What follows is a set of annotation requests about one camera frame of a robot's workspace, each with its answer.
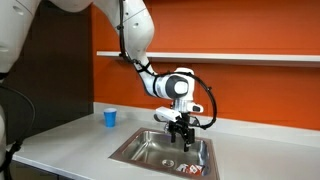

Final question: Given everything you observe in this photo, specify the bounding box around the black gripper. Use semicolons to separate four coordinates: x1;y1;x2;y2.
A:
168;114;196;153

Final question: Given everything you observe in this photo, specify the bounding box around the red snack packet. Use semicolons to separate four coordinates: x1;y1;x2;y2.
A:
175;163;205;177

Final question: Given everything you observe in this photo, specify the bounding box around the chrome sink faucet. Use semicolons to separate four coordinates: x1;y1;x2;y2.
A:
153;114;201;136

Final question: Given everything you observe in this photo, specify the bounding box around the stainless steel sink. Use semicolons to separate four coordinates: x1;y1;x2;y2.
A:
109;127;221;180

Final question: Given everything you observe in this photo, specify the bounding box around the blue plastic cup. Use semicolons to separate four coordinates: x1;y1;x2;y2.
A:
103;107;118;128

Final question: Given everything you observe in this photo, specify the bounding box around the dark brown cabinet panel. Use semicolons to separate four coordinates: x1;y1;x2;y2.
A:
6;0;95;136

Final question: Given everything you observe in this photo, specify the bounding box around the white wall shelf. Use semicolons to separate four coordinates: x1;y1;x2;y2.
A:
96;50;320;69

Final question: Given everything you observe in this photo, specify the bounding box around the black base cable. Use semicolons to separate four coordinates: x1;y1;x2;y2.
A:
0;83;37;180

